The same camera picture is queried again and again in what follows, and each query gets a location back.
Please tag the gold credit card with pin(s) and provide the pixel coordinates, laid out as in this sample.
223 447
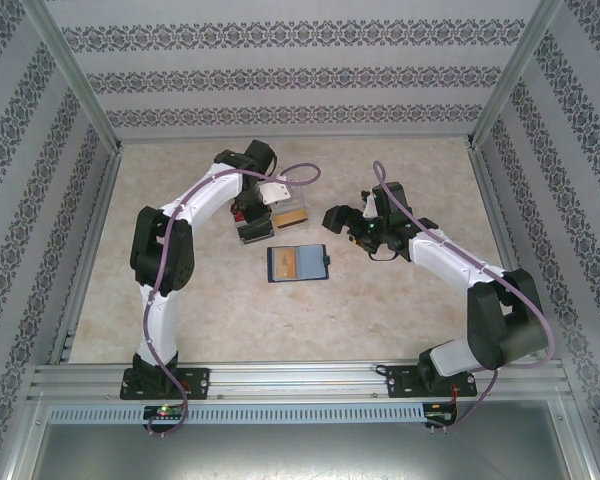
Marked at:
292 221
284 264

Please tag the blue card holder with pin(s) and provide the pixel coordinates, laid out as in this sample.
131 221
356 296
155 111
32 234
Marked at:
310 262

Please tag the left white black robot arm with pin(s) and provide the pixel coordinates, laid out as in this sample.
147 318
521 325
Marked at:
160 325

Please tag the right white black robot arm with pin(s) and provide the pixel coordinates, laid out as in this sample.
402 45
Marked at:
445 265

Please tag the red card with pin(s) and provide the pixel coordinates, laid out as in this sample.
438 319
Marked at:
238 215

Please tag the clear plastic organizer box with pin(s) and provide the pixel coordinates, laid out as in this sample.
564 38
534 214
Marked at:
295 207

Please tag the grey metal panel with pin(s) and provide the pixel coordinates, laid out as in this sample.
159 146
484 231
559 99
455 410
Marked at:
300 450

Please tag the left white camera bracket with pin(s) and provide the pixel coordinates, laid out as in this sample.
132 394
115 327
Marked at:
275 192

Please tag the white camera bracket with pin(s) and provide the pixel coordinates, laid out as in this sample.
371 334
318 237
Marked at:
368 204
275 192

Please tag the right white camera bracket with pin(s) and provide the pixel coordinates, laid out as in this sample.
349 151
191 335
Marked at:
368 204

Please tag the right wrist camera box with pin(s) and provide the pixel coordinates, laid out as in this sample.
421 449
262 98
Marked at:
394 200

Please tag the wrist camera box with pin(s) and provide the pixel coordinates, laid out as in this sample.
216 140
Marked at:
260 156
394 200

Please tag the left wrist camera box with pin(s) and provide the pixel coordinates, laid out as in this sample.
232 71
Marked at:
260 156

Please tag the aluminium side rail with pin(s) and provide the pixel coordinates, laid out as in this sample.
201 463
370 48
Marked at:
510 225
85 255

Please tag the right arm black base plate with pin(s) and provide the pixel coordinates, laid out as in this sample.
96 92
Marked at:
400 382

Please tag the aluminium mounting rail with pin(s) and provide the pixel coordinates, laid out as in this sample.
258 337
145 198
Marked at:
290 382

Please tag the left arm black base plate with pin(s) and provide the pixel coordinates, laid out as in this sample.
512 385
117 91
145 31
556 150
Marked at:
197 382

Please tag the aluminium frame post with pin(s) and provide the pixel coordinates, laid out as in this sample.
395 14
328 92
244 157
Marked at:
75 75
515 75
577 440
20 440

